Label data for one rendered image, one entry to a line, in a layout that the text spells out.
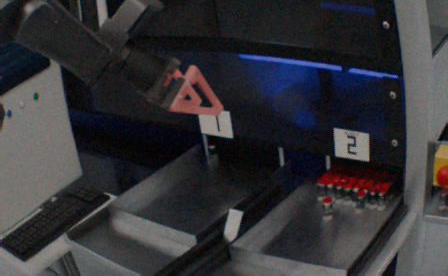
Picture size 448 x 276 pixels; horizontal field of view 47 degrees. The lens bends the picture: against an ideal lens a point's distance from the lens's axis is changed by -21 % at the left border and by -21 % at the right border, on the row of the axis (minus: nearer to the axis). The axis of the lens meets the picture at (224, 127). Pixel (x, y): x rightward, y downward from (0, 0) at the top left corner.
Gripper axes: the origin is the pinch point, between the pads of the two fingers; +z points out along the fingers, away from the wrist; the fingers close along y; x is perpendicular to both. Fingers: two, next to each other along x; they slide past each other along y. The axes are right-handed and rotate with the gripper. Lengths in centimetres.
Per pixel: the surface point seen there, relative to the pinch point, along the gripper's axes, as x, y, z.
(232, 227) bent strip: 16.1, 18.2, 22.9
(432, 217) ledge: -4, -4, 55
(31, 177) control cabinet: 38, 70, -12
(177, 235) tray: 23.1, 22.7, 15.7
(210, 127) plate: 0.8, 42.0, 17.9
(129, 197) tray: 24, 44, 10
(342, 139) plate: -9.0, 13.6, 32.3
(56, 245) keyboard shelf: 47, 48, -1
